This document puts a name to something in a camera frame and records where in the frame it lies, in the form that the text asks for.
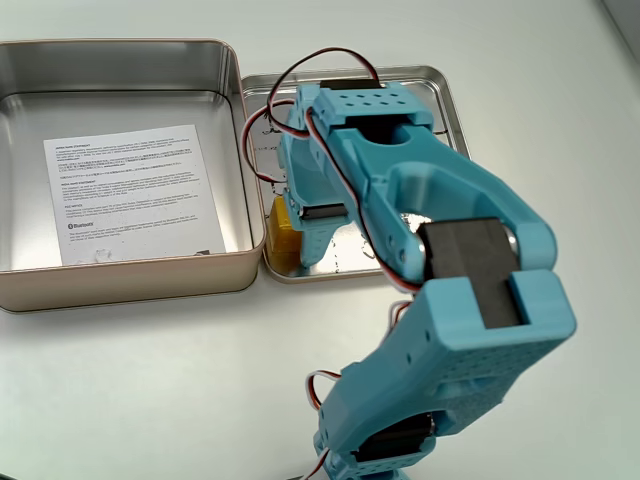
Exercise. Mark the yellow lego block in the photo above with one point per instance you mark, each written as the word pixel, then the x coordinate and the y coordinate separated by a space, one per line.
pixel 282 235

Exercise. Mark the silver metal tin lid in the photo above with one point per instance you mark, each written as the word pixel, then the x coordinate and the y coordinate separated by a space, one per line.
pixel 350 265

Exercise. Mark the white printed paper sheet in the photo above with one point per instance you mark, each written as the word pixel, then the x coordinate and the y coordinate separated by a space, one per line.
pixel 135 195

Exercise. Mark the gold metal tin box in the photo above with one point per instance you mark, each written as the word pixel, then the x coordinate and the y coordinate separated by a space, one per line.
pixel 125 290

